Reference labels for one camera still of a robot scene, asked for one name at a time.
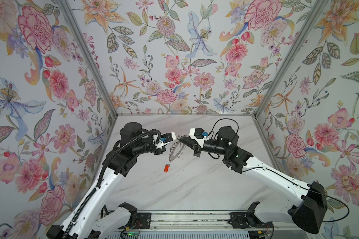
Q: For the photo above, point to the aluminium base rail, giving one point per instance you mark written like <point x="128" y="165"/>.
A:
<point x="204" y="225"/>

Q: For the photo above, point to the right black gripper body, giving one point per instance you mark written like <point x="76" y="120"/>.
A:
<point x="214" y="148"/>

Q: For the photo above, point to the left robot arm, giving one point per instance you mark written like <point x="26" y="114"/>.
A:
<point x="84" y="223"/>

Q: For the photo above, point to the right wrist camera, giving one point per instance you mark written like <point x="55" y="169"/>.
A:
<point x="199" y="135"/>

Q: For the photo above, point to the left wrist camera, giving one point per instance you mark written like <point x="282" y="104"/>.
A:
<point x="165" y="139"/>

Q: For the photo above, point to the left aluminium corner post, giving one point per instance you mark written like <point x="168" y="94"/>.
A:
<point x="88" y="59"/>

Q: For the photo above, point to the red key tag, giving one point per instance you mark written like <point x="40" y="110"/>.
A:
<point x="166" y="168"/>

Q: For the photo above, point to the right aluminium corner post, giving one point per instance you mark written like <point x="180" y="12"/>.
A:
<point x="307" y="26"/>

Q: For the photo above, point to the aluminium corner post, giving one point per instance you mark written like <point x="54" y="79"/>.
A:
<point x="307" y="26"/>
<point x="88" y="59"/>

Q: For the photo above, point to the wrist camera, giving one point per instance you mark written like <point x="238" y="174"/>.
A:
<point x="199" y="135"/>
<point x="165" y="139"/>

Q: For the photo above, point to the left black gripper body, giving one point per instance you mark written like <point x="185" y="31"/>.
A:
<point x="159" y="150"/>

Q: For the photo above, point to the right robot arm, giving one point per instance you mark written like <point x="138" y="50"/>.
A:
<point x="303" y="204"/>

